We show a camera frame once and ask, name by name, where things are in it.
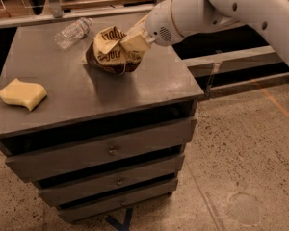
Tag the brown chip bag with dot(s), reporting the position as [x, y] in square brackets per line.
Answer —
[107, 54]

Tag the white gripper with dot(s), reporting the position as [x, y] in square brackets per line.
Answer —
[159, 24]

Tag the clear plastic water bottle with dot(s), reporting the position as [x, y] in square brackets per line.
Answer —
[73, 33]

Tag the bottom grey drawer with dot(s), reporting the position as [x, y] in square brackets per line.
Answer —
[117, 201]

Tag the yellow sponge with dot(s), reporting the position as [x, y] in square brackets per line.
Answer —
[24, 94]

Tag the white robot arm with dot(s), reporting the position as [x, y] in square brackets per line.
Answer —
[202, 17]

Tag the middle grey drawer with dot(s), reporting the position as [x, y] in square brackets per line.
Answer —
[110, 181]

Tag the top grey drawer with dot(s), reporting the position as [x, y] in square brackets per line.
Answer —
[35, 166]

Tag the grey drawer cabinet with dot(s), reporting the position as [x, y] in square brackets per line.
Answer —
[85, 104]

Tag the grey drawer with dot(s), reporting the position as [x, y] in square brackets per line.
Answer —
[35, 166]
[117, 201]
[110, 181]

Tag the grey metal railing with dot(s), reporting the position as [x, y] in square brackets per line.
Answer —
[86, 7]

